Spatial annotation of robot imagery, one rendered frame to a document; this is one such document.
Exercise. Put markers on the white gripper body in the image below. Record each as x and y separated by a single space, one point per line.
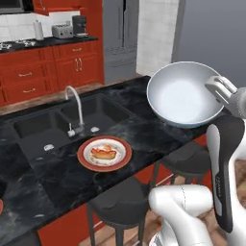
221 89

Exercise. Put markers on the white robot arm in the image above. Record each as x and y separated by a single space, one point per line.
179 205

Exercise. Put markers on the large white bowl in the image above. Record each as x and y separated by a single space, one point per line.
182 96

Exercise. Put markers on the red rimmed plate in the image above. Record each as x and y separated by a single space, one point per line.
123 158

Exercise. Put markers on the cooked food piece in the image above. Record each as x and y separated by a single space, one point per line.
103 152

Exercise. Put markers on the red plate edge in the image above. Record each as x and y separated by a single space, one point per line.
1 206

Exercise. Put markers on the black round stool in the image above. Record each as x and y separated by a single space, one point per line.
189 158
121 205

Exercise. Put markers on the grey fridge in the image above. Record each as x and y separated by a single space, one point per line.
120 38

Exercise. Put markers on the black double sink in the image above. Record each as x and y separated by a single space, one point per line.
99 110

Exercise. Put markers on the silver round sink fitting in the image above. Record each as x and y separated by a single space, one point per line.
49 147
94 129

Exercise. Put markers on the white sink tap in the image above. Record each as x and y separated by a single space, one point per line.
78 102

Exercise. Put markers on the black coffee machine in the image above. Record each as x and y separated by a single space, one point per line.
79 25

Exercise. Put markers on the silver toaster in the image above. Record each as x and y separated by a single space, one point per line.
62 31

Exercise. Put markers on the red base cupboards run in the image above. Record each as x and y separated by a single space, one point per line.
35 73

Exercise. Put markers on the white paper towel roll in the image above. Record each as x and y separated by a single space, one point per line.
38 30

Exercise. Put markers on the black hob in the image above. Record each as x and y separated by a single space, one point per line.
16 44

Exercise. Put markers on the dark microwave oven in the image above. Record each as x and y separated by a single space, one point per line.
12 5

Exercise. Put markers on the red wall cupboards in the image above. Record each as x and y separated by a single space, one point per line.
64 5

